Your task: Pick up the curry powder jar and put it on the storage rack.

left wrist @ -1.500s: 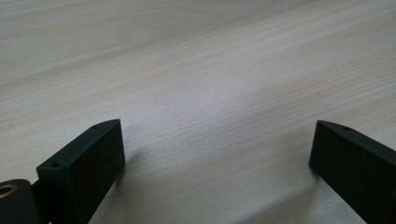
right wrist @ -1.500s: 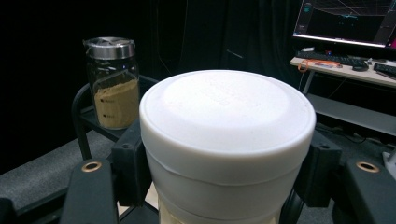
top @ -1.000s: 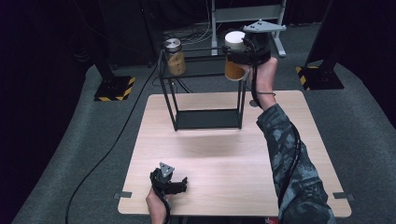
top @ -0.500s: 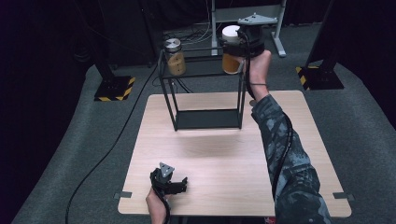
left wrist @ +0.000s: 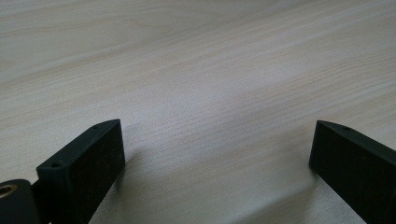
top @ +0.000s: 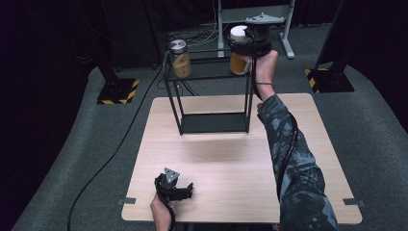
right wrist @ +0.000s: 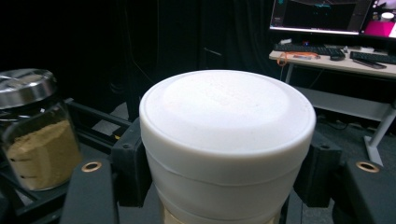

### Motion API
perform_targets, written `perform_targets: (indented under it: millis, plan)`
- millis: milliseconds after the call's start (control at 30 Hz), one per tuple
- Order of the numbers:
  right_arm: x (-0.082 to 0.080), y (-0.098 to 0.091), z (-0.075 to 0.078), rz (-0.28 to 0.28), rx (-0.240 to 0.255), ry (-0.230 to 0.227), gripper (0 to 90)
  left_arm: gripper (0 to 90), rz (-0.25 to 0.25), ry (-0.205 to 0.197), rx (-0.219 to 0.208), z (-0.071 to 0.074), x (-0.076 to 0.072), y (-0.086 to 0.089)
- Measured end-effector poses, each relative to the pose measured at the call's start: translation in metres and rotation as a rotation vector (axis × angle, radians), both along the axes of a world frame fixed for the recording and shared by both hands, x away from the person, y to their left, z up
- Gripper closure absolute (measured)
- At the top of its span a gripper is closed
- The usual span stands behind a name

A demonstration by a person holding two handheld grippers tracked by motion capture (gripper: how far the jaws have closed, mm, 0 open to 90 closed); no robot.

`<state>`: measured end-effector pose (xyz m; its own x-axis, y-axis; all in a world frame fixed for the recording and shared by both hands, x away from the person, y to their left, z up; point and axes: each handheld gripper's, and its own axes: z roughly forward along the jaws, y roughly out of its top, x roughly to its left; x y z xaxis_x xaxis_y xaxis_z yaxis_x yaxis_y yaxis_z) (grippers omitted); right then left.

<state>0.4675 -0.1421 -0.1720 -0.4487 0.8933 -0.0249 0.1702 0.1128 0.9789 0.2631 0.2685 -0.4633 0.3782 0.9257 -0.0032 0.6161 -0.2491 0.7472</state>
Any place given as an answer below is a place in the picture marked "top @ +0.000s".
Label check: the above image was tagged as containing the person's right hand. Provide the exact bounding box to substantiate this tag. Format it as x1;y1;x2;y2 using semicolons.
244;49;280;97

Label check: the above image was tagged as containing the bundle of floor cables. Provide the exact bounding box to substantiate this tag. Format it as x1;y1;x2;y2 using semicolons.
166;18;235;54

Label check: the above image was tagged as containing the long black floor cable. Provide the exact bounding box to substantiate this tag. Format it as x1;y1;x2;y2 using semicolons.
65;65;166;231

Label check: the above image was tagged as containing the grey table edge bracket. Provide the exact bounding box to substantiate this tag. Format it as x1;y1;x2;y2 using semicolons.
342;197;367;208
116;196;138;207

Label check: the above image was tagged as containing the left hand-held gripper cable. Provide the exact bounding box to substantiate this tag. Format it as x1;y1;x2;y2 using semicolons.
155;179;177;231

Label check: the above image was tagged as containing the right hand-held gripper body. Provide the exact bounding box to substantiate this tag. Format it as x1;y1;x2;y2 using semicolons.
244;12;286;59

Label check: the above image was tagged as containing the silver lid glass jar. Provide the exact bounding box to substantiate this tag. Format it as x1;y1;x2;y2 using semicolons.
168;38;193;79

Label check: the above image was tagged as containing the black metal shelf rack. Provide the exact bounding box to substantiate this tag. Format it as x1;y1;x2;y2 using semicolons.
162;47;257;136

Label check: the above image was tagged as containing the hand-held gripper cable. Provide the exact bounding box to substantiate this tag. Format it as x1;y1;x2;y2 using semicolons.
155;179;177;231
243;27;299;201

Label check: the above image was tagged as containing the black post with striped base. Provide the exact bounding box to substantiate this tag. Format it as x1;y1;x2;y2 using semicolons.
94;30;140;106
304;0;356;94

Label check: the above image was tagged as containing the white lid orange jar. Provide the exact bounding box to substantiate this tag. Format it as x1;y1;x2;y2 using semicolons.
228;24;254;76

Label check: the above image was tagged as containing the right hand-held gripper cable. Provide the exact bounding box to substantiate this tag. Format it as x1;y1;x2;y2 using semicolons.
243;27;299;201

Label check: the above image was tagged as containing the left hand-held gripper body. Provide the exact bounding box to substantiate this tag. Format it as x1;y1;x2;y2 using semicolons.
154;167;181;203

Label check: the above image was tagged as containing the person's left hand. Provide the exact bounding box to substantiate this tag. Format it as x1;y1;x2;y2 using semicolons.
149;193;176;224

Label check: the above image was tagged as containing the grey metal stand frame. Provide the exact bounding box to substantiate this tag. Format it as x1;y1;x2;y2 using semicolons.
217;0;296;61

